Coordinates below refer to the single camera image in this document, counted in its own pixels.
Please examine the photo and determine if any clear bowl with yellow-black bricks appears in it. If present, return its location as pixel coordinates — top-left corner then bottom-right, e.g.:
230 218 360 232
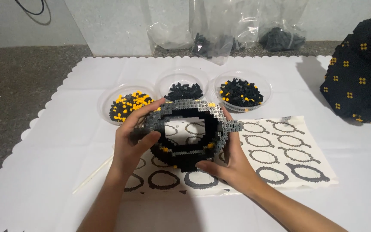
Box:
97 82 158 126

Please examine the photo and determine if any person's right hand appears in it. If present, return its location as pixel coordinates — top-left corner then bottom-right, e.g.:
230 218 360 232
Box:
195 106 265 196

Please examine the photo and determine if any person's left hand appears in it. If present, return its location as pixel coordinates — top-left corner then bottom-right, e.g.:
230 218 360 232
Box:
110 98 167 180

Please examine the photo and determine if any tall clear bag of bricks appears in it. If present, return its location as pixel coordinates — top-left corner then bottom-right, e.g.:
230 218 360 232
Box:
188 0 261 66

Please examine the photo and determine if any white scalloped table cover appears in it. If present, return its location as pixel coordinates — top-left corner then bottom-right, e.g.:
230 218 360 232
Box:
0 55 371 232

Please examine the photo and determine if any clear bowl with black bricks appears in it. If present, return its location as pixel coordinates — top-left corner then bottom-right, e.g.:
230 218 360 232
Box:
155 67 210 104

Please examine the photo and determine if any printed brick instruction sheet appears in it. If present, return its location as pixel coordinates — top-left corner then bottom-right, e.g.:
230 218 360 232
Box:
123 115 339 196

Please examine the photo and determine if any pile of yellow and black bricks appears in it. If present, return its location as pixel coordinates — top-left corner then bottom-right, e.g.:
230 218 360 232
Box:
109 90 161 123

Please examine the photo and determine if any clear bowl with mostly-black bricks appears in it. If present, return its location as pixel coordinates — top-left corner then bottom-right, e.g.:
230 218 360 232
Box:
213 70 273 113

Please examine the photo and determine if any large black yellow-dotted brick model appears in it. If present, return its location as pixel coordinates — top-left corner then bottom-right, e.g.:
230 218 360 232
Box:
319 18 371 125

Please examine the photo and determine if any clear bag of dark bricks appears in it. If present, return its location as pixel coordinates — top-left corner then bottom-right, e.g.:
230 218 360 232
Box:
258 0 309 53

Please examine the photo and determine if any empty clear plastic bag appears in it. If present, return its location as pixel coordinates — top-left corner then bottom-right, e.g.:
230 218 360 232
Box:
146 0 194 51

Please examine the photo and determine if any black grey brick ring model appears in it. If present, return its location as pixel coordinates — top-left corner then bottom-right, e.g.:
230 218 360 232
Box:
131 99 245 173

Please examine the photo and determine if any black cable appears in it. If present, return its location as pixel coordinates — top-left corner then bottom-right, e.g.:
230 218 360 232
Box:
14 0 46 16

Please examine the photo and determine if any clear plastic strip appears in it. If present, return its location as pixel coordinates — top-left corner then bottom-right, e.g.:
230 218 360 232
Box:
72 156 114 194

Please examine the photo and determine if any pile of black bricks, few yellow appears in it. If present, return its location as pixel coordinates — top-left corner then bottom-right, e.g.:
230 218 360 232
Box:
219 78 264 109

